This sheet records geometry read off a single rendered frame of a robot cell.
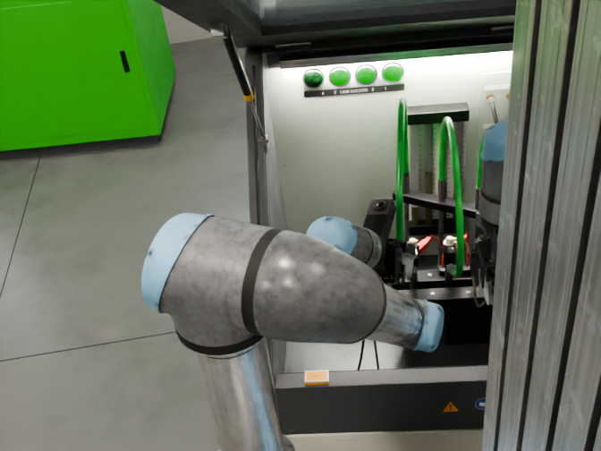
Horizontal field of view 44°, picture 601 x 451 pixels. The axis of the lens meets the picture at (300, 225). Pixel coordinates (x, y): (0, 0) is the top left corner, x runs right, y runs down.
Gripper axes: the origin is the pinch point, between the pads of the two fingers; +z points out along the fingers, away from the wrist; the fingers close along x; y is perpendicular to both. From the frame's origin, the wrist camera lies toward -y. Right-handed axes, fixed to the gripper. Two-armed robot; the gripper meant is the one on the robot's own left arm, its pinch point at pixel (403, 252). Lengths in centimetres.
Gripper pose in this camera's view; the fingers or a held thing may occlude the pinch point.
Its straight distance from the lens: 146.1
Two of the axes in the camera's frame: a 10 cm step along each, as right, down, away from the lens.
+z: 4.6, 1.6, 8.7
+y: -0.4, 9.9, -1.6
